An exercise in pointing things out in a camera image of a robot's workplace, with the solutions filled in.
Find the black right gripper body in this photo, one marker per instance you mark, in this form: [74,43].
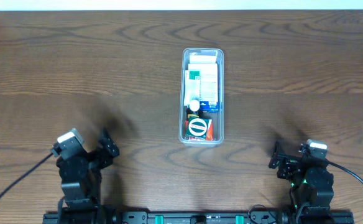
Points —
[284,162]

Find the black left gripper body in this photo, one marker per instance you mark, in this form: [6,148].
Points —
[99,155]

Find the red Panadol box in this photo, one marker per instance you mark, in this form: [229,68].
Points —
[211,132]

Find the green Zam-Buk box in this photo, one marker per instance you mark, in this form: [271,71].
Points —
[198,127]

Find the dark syrup bottle white cap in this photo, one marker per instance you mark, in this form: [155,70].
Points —
[193,110]

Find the blue white medicine box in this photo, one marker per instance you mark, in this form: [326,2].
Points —
[209,87]

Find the small green white box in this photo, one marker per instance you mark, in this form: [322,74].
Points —
[192,86]

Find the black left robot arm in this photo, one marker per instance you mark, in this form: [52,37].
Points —
[80,172]

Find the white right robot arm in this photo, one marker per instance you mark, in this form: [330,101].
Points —
[311,183]

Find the clear plastic container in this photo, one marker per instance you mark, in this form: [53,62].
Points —
[207,130]

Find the black mounting rail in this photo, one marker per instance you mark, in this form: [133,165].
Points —
[255,215]

